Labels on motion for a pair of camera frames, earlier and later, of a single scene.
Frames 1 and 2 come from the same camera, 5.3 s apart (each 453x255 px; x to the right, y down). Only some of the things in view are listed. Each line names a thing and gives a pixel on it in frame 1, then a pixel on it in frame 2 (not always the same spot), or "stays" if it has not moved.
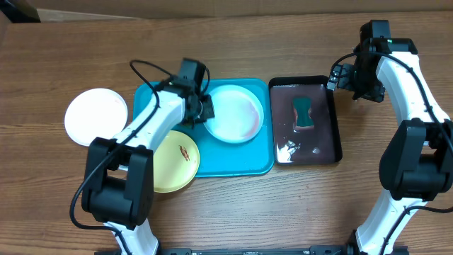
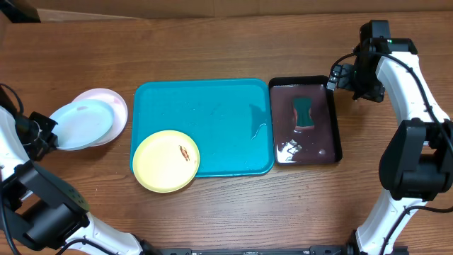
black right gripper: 376,94 stays
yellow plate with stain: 176,161 stays
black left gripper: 209,112 → 38,149
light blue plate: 238,114 → 83,124
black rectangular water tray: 305,121 stays
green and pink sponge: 302,107 stays
